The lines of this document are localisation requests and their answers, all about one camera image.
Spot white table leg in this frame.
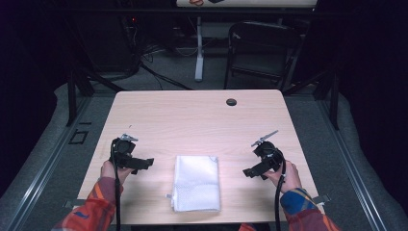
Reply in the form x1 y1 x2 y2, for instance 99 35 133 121
194 15 205 83

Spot black floor cables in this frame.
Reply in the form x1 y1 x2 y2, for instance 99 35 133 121
128 41 194 91

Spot person's torso clothing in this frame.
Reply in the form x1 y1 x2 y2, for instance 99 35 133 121
239 222 272 231

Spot person's left hand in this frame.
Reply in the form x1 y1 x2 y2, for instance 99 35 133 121
100 160 133 186

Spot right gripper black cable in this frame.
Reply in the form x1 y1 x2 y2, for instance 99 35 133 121
274 158 288 231

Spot person's right hand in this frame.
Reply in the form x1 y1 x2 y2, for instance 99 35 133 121
264 160 302 194

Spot white mesh bag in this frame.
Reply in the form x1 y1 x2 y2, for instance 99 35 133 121
166 155 222 213

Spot black folding chair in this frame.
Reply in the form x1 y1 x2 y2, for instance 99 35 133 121
223 20 303 91

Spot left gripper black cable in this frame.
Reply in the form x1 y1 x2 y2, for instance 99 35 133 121
110 139 122 231

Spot black equipment rack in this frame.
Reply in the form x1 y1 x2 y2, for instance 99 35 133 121
75 13 142 74

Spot black metal stand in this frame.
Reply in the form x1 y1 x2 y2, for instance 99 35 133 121
282 68 341 131
64 68 126 128

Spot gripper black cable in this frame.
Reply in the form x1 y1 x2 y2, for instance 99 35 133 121
274 158 288 231
110 139 122 231

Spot aluminium floor rail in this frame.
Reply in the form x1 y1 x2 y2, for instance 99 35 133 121
5 95 94 231
316 95 390 231

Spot grey tape strip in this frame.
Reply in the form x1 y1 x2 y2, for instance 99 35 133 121
312 193 332 206
63 198 88 209

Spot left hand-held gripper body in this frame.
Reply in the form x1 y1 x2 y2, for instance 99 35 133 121
110 133 140 169

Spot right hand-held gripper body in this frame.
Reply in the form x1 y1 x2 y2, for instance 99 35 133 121
250 129 285 173

